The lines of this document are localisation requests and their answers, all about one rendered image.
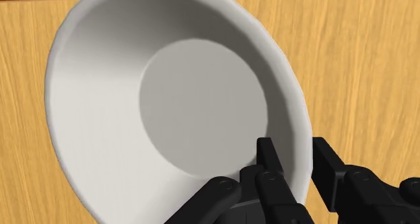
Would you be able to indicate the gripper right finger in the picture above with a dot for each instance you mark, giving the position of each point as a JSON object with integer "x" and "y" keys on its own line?
{"x": 354, "y": 190}

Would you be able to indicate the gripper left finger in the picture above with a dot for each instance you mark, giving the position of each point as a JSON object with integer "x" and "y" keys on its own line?
{"x": 269, "y": 184}

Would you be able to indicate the white bowl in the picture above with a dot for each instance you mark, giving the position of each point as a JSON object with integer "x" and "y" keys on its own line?
{"x": 108, "y": 125}

